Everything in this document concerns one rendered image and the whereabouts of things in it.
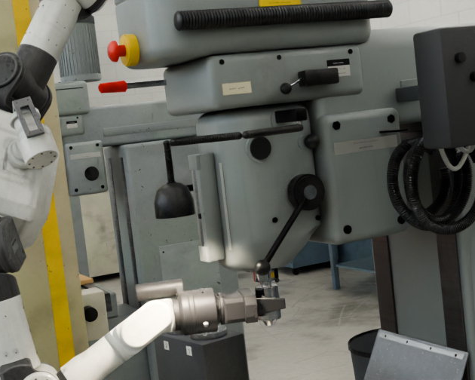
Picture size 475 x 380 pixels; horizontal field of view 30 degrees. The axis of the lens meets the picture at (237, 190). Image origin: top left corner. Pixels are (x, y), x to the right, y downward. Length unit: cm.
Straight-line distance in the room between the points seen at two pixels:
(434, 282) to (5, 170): 93
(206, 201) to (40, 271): 177
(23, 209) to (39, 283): 162
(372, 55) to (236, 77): 31
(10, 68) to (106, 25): 932
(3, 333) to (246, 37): 72
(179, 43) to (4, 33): 187
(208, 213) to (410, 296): 56
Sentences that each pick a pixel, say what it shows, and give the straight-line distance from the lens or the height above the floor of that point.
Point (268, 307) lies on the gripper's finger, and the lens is 181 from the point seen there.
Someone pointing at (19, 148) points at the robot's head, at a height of 160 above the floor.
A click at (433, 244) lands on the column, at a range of 197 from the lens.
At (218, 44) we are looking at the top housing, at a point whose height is 175.
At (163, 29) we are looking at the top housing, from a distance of 163.
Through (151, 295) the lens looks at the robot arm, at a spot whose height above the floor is 128.
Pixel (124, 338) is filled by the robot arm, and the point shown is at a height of 122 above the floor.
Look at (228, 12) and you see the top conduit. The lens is 163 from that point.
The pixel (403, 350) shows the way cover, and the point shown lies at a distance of 210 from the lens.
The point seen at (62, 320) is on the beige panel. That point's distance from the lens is 349.
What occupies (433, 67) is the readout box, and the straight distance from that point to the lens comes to 163.
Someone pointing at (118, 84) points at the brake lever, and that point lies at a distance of 180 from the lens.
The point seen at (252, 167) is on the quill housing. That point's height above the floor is 151.
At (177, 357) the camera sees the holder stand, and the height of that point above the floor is 106.
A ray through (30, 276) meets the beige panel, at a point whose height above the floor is 113.
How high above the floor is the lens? 160
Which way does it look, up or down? 4 degrees down
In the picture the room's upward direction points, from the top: 7 degrees counter-clockwise
